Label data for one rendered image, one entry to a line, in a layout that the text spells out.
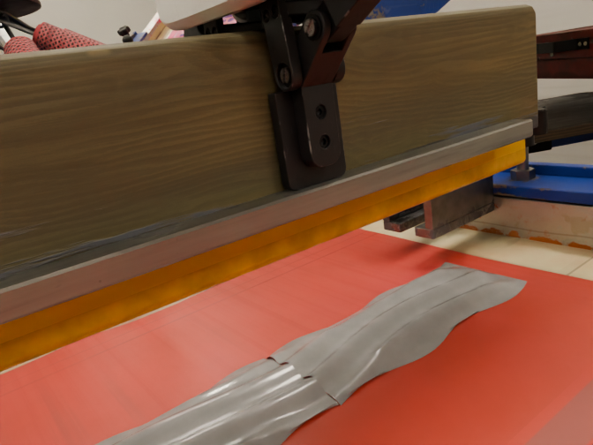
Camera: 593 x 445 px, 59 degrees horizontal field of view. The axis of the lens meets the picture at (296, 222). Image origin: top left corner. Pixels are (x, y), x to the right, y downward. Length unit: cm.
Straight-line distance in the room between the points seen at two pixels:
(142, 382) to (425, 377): 17
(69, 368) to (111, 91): 25
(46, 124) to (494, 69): 24
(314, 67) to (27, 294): 12
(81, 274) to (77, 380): 21
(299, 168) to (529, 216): 29
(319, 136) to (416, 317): 17
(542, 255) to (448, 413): 21
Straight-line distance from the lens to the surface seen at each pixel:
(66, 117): 19
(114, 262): 18
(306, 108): 21
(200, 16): 23
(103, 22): 472
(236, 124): 21
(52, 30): 102
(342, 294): 40
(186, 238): 19
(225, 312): 41
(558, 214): 47
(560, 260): 44
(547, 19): 242
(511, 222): 49
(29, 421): 36
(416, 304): 36
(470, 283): 39
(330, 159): 22
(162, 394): 33
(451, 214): 44
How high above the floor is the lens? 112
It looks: 16 degrees down
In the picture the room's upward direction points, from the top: 9 degrees counter-clockwise
